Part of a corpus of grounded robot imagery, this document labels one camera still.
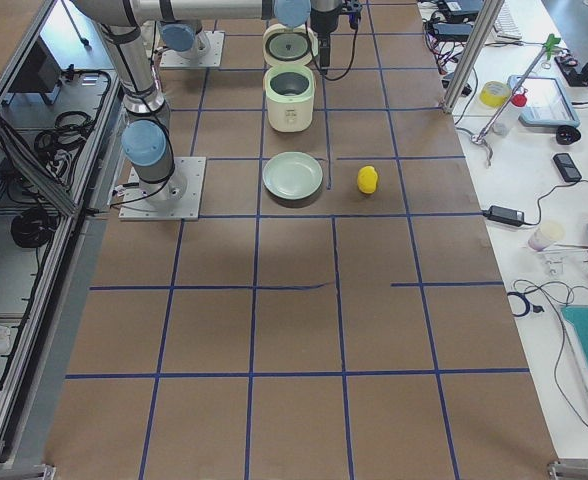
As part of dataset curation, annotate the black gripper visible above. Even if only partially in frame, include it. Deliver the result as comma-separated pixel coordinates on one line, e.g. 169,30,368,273
310,0,362,74

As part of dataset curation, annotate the white rice cooker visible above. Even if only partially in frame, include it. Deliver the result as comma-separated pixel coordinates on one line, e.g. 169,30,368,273
263,23,318,133

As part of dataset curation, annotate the green plate near yellow toy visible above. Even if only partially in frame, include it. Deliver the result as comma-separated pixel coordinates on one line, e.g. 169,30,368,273
262,152,323,201

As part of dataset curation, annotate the yellow toy potato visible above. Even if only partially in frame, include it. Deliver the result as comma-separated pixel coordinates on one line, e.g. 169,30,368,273
356,165,379,195

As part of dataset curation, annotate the yellow tape roll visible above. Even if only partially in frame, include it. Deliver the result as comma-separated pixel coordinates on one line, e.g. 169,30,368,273
479,81,512,108

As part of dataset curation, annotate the red capped bottle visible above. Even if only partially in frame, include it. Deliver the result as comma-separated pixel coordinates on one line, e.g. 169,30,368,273
503,90,528,129

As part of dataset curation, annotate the metal rod stand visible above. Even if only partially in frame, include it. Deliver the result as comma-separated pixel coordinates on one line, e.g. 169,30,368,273
470,33,561,166

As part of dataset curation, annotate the teach pendant tablet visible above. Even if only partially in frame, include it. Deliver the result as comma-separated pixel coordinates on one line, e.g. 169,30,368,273
507,77,580,128

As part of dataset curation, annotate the black power brick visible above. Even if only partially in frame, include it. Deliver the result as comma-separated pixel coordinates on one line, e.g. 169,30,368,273
482,205,525,227

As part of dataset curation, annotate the black remote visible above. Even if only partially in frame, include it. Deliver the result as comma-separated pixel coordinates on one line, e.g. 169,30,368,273
552,153,582,183

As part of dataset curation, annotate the plastic cup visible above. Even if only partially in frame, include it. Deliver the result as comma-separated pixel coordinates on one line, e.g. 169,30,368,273
527,220,565,252

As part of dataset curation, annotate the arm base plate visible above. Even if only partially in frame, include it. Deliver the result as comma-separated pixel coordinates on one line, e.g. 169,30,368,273
160,30,225,69
119,157,206,221

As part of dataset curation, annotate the aluminium frame post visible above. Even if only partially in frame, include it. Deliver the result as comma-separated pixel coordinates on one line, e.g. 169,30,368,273
441,0,504,113

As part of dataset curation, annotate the thin black cable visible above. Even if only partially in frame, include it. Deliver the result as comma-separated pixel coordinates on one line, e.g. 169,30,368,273
511,279,588,440

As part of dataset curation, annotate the black coiled cable floor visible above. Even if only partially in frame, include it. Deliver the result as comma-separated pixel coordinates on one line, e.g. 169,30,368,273
10,207,57,248

